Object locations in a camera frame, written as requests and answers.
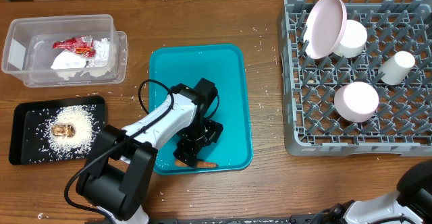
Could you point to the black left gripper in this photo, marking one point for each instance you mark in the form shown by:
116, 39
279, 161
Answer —
213, 129

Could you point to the orange carrot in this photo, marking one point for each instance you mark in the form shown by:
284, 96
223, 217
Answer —
200, 165

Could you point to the brown food scrap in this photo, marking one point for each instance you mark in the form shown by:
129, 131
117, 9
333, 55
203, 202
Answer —
63, 130

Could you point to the white tissue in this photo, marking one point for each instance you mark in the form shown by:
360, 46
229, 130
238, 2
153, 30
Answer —
101, 56

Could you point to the red snack wrapper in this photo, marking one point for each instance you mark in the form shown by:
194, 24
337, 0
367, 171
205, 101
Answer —
80, 45

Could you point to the large white plate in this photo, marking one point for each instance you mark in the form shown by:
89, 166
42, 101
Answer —
325, 28

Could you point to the light green bowl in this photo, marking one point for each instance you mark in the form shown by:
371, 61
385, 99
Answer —
353, 41

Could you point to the white paper cup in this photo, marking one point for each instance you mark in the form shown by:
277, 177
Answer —
397, 67

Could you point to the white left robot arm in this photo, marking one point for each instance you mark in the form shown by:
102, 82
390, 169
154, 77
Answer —
117, 173

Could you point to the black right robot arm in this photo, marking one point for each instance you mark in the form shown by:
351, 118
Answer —
409, 203

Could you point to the grey dishwasher rack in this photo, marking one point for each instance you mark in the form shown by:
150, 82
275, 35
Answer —
401, 124

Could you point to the teal plastic tray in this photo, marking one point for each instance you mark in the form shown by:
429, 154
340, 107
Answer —
224, 66

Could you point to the spilled white rice pile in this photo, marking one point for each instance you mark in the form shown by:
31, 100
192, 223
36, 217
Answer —
57, 148

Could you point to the black plastic tray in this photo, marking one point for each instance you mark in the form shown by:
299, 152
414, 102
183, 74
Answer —
23, 146

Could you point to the white crumpled napkin in bin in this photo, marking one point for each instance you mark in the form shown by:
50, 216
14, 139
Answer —
68, 60

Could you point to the clear plastic bin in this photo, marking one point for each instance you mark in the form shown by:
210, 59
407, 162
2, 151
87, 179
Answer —
28, 54

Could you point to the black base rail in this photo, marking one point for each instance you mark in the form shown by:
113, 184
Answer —
294, 219

